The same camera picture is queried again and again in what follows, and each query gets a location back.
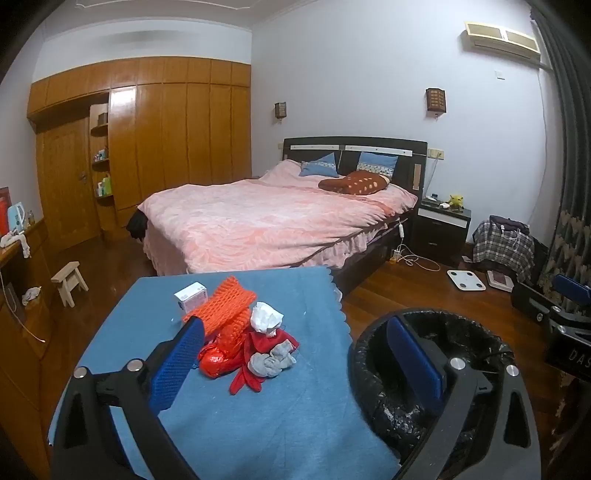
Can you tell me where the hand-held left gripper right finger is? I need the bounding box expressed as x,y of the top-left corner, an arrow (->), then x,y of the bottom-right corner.
386,318 -> 542,480

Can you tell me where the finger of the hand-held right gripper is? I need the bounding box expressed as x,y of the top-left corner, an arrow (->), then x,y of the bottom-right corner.
553,274 -> 591,319
510,281 -> 561,326

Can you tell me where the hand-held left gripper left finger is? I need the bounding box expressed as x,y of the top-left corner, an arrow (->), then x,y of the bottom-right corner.
50,316 -> 206,480

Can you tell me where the shiny red plastic wrapper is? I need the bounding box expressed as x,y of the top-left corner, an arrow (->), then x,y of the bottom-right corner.
198,344 -> 241,379

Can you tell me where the small white box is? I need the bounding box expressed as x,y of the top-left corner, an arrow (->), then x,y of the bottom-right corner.
174,282 -> 208,315

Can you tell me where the red cloth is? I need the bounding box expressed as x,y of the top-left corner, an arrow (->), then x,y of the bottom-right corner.
229,330 -> 301,395

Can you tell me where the orange foam net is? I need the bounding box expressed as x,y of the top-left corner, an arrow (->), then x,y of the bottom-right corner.
181,275 -> 257,365

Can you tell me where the grey sock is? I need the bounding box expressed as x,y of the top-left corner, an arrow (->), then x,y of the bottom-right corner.
248,340 -> 297,379

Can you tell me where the white tissue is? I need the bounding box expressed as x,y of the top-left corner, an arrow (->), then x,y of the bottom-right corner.
250,302 -> 284,337

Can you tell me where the white scale with brown centre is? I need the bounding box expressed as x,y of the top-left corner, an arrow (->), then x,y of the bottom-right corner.
486,270 -> 514,292

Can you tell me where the plaid cloth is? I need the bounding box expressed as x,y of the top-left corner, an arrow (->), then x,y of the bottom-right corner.
472,220 -> 536,282

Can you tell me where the white bathroom scale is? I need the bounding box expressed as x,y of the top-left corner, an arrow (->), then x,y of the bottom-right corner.
446,269 -> 487,292

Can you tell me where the dark bag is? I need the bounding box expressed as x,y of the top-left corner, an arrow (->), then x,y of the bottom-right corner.
489,215 -> 531,232

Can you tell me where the black white nightstand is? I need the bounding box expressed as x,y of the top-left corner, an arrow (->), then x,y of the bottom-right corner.
411,199 -> 472,267

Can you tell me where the blue tablecloth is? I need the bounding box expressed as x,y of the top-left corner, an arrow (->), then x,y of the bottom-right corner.
48,266 -> 402,480

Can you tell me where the small wooden stool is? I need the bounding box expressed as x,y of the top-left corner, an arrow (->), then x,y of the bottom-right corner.
51,261 -> 89,308

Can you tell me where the black cloth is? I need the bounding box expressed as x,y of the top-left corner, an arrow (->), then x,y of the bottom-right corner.
127,209 -> 148,241

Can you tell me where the dark patterned curtain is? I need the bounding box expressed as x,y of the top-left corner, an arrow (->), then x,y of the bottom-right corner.
526,0 -> 591,324

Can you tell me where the wooden sideboard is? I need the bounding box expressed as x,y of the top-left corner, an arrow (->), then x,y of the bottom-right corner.
0,217 -> 61,480

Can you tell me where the pink blanket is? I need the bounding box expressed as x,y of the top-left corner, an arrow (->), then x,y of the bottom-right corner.
139,159 -> 419,278

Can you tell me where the dark wooden bed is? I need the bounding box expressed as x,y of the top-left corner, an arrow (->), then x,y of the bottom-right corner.
127,136 -> 429,296

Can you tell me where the brown dotted pillow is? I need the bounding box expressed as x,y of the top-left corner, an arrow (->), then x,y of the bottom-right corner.
318,170 -> 390,195

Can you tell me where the white cloth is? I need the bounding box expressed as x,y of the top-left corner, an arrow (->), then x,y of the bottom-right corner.
0,231 -> 32,258

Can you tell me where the blue pillow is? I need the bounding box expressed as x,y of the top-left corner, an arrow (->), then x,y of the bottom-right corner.
358,151 -> 399,178
299,153 -> 339,178

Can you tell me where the wooden door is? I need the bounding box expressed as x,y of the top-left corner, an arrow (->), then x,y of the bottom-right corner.
37,117 -> 100,250

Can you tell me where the light blue kettle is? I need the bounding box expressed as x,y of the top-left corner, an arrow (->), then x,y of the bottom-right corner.
7,202 -> 26,234

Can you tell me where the wooden wardrobe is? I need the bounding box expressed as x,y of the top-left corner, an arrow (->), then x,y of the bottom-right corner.
27,56 -> 252,252

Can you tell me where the red picture box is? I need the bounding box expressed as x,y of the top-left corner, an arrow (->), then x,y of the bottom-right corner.
0,187 -> 12,238

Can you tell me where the beige air conditioner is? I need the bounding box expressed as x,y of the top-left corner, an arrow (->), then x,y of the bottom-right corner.
464,21 -> 542,65

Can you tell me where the white charging cable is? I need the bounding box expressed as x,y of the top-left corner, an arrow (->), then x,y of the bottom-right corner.
392,244 -> 441,273

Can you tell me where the thin white cable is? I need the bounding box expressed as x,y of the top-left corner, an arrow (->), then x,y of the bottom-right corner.
0,272 -> 47,344

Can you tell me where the large wooden wall lamp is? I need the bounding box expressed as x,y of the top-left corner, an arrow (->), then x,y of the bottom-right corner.
425,88 -> 448,116

